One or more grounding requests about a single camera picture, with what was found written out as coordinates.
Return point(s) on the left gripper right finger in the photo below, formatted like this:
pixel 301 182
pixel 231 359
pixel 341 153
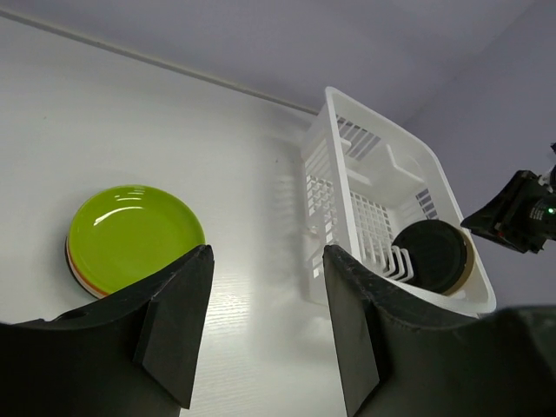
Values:
pixel 399 355

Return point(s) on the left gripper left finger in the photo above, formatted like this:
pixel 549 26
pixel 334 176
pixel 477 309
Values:
pixel 132 353

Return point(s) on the white plastic dish rack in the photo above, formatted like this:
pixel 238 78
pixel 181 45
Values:
pixel 366 179

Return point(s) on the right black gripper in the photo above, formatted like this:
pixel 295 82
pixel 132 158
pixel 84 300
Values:
pixel 521 217

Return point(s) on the cream floral plate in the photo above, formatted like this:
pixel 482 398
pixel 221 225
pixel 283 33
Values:
pixel 468 266

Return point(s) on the brown yellow patterned plate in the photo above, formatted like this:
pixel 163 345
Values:
pixel 87 286

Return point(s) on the green plate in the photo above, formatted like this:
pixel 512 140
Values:
pixel 129 232

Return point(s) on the black plate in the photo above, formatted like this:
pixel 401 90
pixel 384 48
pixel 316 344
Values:
pixel 436 252

